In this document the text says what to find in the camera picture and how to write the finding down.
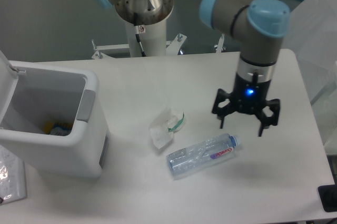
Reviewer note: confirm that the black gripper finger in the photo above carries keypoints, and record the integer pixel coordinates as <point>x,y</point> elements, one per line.
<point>268,114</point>
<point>222,106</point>

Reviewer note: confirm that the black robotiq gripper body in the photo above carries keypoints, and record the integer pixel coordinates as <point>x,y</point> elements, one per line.
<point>251,86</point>

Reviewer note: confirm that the white push-top trash can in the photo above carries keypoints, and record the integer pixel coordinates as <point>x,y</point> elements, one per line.
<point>52,118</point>

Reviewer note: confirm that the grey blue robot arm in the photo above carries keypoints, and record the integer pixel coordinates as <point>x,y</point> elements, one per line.
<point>259,25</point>

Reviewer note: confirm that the yellow blue trash item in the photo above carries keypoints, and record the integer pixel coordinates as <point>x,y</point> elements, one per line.
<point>57,128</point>

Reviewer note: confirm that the silver table clamp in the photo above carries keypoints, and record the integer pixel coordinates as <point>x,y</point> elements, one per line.
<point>220,46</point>

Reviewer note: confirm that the crumpled clear plastic wrapper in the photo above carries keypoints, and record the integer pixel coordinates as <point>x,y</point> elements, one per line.
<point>165,125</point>

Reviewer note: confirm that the translucent plastic storage box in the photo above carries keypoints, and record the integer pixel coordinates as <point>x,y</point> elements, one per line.
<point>312,37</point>

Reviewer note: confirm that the crushed clear plastic bottle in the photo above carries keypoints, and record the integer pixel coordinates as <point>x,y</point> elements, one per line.
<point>189,160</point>

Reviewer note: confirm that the black device at edge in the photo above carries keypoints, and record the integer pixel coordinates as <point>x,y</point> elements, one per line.
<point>327,195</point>

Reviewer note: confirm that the white whiteboard tablet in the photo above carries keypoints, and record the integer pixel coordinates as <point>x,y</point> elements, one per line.
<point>13,178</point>

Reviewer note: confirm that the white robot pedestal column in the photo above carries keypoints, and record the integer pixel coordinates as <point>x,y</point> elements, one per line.
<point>148,34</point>

